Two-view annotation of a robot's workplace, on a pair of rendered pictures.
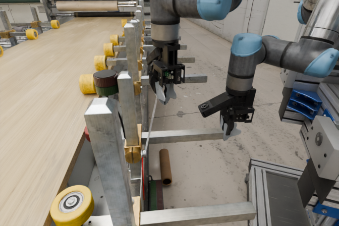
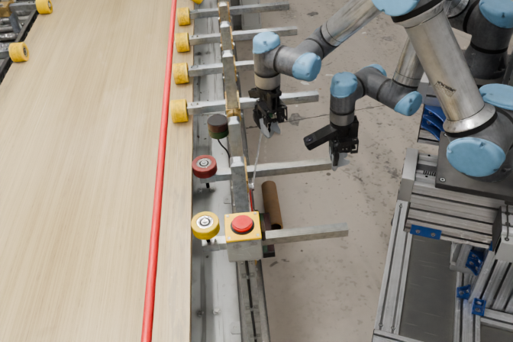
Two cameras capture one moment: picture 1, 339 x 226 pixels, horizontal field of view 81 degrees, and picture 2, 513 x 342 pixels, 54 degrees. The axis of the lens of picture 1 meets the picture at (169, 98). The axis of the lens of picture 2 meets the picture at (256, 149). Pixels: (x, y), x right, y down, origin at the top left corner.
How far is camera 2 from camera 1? 0.97 m
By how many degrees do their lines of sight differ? 11
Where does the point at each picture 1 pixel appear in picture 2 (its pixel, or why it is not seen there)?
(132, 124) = not seen: hidden behind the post
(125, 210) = not seen: hidden behind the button
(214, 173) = (346, 215)
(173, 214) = (280, 233)
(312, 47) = (397, 91)
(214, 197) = (344, 246)
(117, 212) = not seen: hidden behind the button
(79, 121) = (183, 157)
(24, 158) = (150, 193)
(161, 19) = (264, 75)
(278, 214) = (421, 258)
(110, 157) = (241, 188)
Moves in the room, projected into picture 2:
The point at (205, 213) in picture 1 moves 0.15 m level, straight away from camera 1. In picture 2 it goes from (306, 231) to (317, 195)
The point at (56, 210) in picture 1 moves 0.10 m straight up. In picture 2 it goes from (196, 227) to (191, 202)
